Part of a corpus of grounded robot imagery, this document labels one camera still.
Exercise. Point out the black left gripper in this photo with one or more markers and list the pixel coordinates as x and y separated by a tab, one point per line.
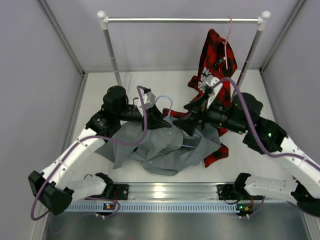
156	119

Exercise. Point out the pink wire hanger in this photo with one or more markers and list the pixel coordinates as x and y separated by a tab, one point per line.
226	42

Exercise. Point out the grey button shirt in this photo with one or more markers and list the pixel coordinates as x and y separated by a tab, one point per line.
165	151

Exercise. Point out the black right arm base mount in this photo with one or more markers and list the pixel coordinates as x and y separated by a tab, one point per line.
226	192

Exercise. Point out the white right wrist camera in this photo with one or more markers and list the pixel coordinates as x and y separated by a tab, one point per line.
211	86

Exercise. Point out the grey slotted cable duct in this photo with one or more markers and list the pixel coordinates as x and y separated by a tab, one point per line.
157	207

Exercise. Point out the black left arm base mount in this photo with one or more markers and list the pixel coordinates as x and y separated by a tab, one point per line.
116	192

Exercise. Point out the red black plaid shirt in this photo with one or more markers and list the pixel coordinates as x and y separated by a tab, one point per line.
212	62

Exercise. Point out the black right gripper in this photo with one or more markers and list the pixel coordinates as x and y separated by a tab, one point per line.
199	105

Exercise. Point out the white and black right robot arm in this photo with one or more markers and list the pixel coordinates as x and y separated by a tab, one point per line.
267	138

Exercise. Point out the silver white clothes rack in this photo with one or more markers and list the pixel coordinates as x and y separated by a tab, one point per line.
105	21

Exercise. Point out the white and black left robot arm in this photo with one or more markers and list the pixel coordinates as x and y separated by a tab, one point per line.
53	186

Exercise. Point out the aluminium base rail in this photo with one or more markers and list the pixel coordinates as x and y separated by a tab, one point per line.
202	191

